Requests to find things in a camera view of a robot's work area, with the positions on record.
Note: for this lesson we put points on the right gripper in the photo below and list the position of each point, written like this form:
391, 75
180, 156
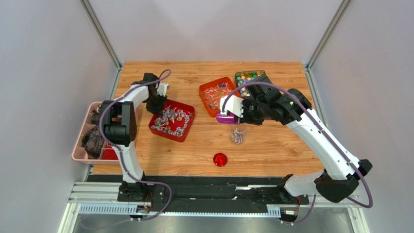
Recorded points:
245, 111

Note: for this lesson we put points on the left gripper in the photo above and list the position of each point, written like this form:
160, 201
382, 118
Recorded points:
158, 109

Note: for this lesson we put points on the clear plastic jar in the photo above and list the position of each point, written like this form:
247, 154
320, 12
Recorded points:
238, 133

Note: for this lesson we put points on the purple plastic scoop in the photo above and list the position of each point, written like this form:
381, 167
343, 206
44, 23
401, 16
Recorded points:
228, 119

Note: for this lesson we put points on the red tray of swirl lollipops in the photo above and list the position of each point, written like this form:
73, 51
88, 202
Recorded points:
174, 122

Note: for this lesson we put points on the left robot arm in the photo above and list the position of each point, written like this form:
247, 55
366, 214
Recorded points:
133, 177

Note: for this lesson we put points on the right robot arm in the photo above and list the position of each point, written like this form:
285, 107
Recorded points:
343, 174

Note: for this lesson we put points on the clear tray of colourful candies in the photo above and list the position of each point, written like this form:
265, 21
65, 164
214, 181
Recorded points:
244, 77

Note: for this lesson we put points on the orange tray of lollipops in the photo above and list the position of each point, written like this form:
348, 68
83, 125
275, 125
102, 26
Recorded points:
211, 93

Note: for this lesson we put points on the red jar lid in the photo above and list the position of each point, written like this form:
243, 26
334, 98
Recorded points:
220, 159

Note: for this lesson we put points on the pink organizer basket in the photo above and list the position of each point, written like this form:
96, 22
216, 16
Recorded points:
81, 148

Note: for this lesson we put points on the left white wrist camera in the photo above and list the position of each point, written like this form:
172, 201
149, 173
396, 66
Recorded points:
162, 89

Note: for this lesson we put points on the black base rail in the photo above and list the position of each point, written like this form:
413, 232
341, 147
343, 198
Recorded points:
208, 194

